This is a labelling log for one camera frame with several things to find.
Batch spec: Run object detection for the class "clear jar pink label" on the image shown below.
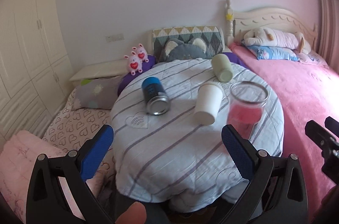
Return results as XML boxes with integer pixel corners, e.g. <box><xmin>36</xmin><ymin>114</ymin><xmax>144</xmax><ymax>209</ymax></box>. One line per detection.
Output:
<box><xmin>226</xmin><ymin>81</ymin><xmax>269</xmax><ymax>139</ymax></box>

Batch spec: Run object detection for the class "pink fleece blanket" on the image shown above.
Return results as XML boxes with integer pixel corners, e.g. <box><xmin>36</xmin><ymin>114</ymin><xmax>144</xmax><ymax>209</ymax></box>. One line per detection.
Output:
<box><xmin>230</xmin><ymin>44</ymin><xmax>338</xmax><ymax>219</ymax></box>

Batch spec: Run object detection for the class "cream wooden bed headboard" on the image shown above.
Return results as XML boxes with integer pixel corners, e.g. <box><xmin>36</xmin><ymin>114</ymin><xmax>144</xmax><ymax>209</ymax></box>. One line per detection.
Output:
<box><xmin>224</xmin><ymin>0</ymin><xmax>318</xmax><ymax>48</ymax></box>

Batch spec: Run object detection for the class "cream wardrobe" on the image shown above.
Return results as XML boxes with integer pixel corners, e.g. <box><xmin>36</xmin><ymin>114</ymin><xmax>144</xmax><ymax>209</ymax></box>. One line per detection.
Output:
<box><xmin>1</xmin><ymin>0</ymin><xmax>73</xmax><ymax>143</ymax></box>

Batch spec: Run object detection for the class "blue cartoon pillow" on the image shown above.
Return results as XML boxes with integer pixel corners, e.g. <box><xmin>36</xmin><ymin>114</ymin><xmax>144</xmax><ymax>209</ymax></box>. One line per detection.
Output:
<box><xmin>246</xmin><ymin>46</ymin><xmax>299</xmax><ymax>62</ymax></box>

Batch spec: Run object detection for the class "blue black metal can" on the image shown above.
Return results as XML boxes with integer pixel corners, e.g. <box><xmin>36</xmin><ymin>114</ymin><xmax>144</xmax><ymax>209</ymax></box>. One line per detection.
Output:
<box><xmin>141</xmin><ymin>77</ymin><xmax>170</xmax><ymax>115</ymax></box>

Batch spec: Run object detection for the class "pale green ceramic cup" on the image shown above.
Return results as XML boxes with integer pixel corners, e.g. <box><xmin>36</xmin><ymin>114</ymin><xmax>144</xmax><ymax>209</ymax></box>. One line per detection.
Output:
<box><xmin>211</xmin><ymin>54</ymin><xmax>233</xmax><ymax>83</ymax></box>

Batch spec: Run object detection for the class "striped white tablecloth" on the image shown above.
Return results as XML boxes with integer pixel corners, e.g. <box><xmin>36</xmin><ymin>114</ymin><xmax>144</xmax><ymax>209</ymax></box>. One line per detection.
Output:
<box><xmin>110</xmin><ymin>57</ymin><xmax>285</xmax><ymax>213</ymax></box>

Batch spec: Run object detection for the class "white wall socket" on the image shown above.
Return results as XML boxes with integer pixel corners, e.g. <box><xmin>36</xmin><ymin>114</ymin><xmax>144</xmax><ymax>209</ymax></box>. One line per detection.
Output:
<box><xmin>105</xmin><ymin>33</ymin><xmax>125</xmax><ymax>43</ymax></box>

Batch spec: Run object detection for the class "diamond patterned quilted headboard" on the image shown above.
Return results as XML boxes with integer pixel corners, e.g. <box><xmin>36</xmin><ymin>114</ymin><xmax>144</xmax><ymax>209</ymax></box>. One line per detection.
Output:
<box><xmin>152</xmin><ymin>25</ymin><xmax>225</xmax><ymax>62</ymax></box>

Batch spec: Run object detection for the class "cream bedside table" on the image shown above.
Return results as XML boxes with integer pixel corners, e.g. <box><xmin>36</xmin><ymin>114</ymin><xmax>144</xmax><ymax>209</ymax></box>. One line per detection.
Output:
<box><xmin>69</xmin><ymin>59</ymin><xmax>127</xmax><ymax>82</ymax></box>

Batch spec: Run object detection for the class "grey cat ear cushion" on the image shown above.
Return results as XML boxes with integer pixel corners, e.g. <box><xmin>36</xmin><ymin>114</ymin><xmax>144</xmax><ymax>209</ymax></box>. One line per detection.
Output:
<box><xmin>160</xmin><ymin>38</ymin><xmax>207</xmax><ymax>62</ymax></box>

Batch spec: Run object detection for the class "operator fingertip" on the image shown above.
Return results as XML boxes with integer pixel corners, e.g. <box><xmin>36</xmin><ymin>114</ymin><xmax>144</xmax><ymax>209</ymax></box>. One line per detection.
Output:
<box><xmin>115</xmin><ymin>202</ymin><xmax>147</xmax><ymax>224</ymax></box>

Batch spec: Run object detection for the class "heart print bed sheet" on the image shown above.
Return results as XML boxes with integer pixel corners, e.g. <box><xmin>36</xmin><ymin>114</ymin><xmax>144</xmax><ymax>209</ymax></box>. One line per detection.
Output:
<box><xmin>41</xmin><ymin>88</ymin><xmax>112</xmax><ymax>154</ymax></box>

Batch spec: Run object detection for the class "light pink quilt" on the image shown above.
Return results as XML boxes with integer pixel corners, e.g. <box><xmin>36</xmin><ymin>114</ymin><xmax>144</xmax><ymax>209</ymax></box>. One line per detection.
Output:
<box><xmin>0</xmin><ymin>129</ymin><xmax>107</xmax><ymax>223</ymax></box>

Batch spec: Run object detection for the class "pink bunny plush rear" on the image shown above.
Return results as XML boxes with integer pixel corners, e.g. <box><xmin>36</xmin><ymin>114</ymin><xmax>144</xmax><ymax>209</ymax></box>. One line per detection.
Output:
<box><xmin>132</xmin><ymin>44</ymin><xmax>149</xmax><ymax>63</ymax></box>

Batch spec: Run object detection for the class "grey sun print pillow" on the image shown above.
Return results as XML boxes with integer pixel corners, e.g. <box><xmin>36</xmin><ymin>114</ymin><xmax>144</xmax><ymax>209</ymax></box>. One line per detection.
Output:
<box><xmin>72</xmin><ymin>76</ymin><xmax>122</xmax><ymax>110</ymax></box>

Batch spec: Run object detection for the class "white paper cup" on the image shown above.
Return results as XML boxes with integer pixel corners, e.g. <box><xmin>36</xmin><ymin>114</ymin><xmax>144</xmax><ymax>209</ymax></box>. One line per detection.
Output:
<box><xmin>194</xmin><ymin>82</ymin><xmax>224</xmax><ymax>126</ymax></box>

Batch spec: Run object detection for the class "white pink dog plush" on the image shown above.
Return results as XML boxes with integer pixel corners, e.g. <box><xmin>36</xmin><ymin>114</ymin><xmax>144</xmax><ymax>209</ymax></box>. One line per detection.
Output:
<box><xmin>243</xmin><ymin>26</ymin><xmax>311</xmax><ymax>55</ymax></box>

